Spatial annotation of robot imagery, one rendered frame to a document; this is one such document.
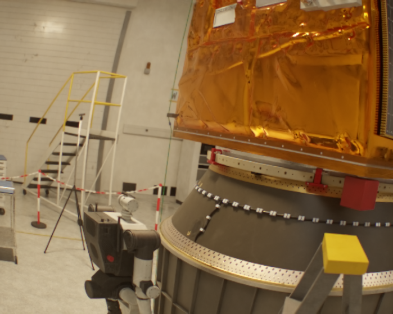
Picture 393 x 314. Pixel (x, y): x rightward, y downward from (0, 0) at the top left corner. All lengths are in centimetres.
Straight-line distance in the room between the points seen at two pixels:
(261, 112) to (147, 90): 793
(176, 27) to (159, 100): 201
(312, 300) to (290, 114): 111
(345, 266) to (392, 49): 107
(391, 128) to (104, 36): 858
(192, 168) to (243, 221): 768
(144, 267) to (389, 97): 137
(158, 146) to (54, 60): 370
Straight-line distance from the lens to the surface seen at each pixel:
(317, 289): 124
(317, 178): 203
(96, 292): 204
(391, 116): 177
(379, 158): 178
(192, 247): 226
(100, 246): 189
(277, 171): 211
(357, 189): 176
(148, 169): 1026
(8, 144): 935
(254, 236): 207
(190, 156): 984
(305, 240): 200
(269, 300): 200
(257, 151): 230
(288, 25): 222
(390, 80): 178
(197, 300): 226
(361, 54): 175
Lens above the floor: 184
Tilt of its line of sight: 3 degrees down
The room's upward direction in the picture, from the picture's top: 8 degrees clockwise
